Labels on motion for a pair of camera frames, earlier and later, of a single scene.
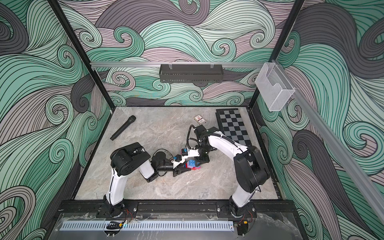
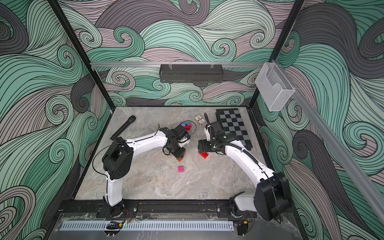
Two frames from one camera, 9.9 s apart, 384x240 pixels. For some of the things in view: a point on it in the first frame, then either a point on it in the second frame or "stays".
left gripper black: (179, 171) -> (180, 155)
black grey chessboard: (232, 125) stays
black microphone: (127, 124) stays
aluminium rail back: (177, 63) stays
